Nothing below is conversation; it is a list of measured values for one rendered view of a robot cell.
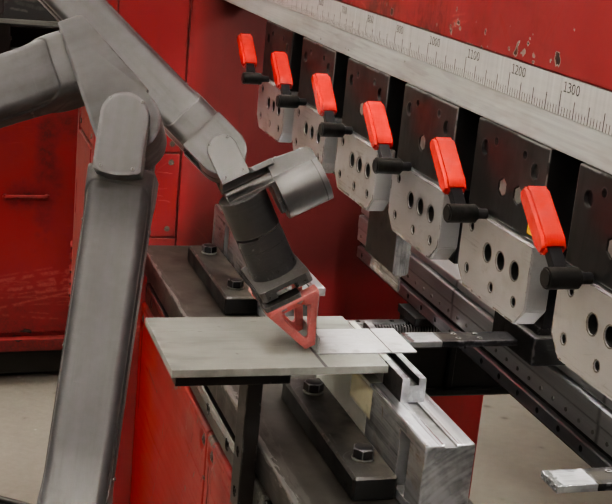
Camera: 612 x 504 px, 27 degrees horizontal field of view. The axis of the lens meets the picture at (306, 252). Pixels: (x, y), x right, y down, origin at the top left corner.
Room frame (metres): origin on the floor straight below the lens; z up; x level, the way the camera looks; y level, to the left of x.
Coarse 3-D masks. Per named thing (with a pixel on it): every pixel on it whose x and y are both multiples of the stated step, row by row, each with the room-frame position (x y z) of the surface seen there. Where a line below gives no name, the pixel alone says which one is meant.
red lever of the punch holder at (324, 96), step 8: (312, 80) 1.58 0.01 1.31; (320, 80) 1.57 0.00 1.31; (328, 80) 1.58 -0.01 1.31; (320, 88) 1.56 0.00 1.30; (328, 88) 1.56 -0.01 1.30; (320, 96) 1.55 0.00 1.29; (328, 96) 1.55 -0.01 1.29; (320, 104) 1.54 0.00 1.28; (328, 104) 1.55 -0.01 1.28; (320, 112) 1.54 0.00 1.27; (328, 112) 1.54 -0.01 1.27; (336, 112) 1.55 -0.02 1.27; (328, 120) 1.53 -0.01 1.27; (320, 128) 1.52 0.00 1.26; (328, 128) 1.52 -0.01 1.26; (336, 128) 1.52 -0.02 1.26; (344, 128) 1.52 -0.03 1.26; (352, 128) 1.53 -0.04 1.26; (320, 136) 1.52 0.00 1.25; (328, 136) 1.52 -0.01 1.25; (336, 136) 1.52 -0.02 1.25
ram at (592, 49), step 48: (240, 0) 2.13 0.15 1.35; (336, 0) 1.66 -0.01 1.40; (384, 0) 1.48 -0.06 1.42; (432, 0) 1.35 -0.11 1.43; (480, 0) 1.23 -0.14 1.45; (528, 0) 1.14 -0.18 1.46; (576, 0) 1.06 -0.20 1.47; (336, 48) 1.63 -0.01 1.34; (384, 48) 1.47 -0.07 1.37; (480, 48) 1.22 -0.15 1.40; (528, 48) 1.13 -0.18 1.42; (576, 48) 1.04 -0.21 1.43; (480, 96) 1.21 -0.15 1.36; (576, 144) 1.02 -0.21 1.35
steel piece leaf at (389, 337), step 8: (376, 328) 1.53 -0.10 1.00; (384, 328) 1.54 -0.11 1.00; (392, 328) 1.54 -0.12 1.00; (376, 336) 1.50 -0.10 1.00; (384, 336) 1.51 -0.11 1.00; (392, 336) 1.51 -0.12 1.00; (400, 336) 1.51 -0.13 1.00; (384, 344) 1.48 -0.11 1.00; (392, 344) 1.48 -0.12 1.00; (400, 344) 1.48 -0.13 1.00; (408, 344) 1.48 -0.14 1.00; (392, 352) 1.45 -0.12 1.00; (400, 352) 1.45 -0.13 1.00; (408, 352) 1.46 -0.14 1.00; (416, 352) 1.46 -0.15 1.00
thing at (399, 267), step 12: (372, 216) 1.53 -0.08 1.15; (384, 216) 1.49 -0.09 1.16; (372, 228) 1.53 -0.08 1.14; (384, 228) 1.49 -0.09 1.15; (372, 240) 1.52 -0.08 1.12; (384, 240) 1.48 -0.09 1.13; (396, 240) 1.45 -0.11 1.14; (372, 252) 1.52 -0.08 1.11; (384, 252) 1.48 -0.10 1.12; (396, 252) 1.45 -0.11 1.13; (408, 252) 1.45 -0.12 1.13; (372, 264) 1.54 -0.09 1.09; (384, 264) 1.47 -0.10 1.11; (396, 264) 1.45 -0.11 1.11; (408, 264) 1.45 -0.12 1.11; (384, 276) 1.49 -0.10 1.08; (396, 276) 1.46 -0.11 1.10; (396, 288) 1.45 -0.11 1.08
